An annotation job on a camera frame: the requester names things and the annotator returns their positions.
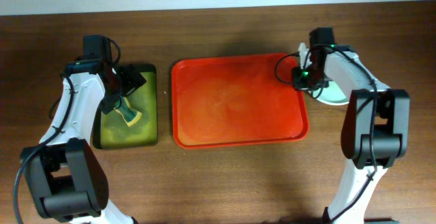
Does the yellow green scrub sponge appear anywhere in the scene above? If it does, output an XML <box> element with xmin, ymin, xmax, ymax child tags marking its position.
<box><xmin>114</xmin><ymin>97</ymin><xmax>142</xmax><ymax>127</ymax></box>

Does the pale green plate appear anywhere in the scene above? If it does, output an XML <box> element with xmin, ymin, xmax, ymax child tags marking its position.
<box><xmin>308</xmin><ymin>78</ymin><xmax>352</xmax><ymax>106</ymax></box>

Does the red plastic serving tray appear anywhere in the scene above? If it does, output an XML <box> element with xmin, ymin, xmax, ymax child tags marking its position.
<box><xmin>170</xmin><ymin>53</ymin><xmax>309</xmax><ymax>149</ymax></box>

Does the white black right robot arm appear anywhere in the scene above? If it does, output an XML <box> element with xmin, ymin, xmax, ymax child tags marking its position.
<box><xmin>292</xmin><ymin>44</ymin><xmax>410</xmax><ymax>223</ymax></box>

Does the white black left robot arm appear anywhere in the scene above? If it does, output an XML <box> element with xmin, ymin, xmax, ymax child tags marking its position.
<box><xmin>14</xmin><ymin>59</ymin><xmax>146</xmax><ymax>223</ymax></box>

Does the black tray with yellow water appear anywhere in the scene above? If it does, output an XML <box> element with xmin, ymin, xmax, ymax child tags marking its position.
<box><xmin>91</xmin><ymin>63</ymin><xmax>158</xmax><ymax>150</ymax></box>

